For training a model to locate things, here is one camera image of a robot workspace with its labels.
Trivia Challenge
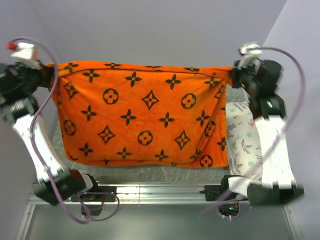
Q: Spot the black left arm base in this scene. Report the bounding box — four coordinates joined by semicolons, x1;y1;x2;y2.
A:
70;185;120;219

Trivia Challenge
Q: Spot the orange patterned pillowcase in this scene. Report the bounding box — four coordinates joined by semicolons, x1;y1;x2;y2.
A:
52;61;232;168

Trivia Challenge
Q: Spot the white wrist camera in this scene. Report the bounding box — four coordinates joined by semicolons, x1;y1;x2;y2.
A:
237;43;262;70
6;41;41;69

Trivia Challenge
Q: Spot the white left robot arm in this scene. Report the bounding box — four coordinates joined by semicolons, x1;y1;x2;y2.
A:
0;62;101;206

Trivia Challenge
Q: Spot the aluminium mounting rail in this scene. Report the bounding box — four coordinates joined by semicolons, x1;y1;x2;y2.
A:
65;182;220;205

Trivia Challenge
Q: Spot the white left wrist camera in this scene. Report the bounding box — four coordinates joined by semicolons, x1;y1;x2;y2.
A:
6;41;41;69

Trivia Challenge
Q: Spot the floral deer print pillow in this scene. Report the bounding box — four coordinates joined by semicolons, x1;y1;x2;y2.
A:
225;102;262;181

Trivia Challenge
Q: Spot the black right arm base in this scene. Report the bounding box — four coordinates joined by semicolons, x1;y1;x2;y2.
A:
200;184;251;220

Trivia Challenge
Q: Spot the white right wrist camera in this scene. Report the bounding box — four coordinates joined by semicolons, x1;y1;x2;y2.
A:
237;43;262;70

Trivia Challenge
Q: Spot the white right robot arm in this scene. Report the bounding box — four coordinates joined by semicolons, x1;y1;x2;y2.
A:
220;60;305;206

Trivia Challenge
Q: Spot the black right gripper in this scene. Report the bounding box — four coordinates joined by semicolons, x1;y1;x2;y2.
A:
229;57;259;95

